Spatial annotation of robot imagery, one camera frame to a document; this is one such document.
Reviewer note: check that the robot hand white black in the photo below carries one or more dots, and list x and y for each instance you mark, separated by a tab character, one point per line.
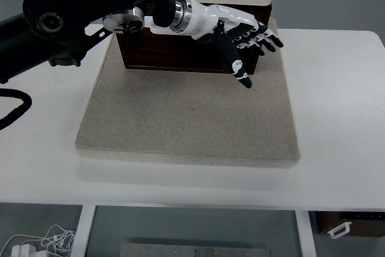
204	19

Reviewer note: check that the dark brown wooden drawer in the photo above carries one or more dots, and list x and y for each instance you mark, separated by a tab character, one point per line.
180	52

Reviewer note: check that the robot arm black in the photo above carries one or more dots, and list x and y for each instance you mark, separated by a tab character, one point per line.
60	13

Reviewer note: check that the grey fabric mat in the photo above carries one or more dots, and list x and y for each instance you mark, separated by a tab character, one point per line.
186	118

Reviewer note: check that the white table leg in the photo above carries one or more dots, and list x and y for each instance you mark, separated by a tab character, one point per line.
84	230
305	233

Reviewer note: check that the black table control panel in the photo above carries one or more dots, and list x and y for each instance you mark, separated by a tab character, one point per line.
361	215

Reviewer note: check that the white charger block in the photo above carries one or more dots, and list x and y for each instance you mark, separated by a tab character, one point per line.
24	250

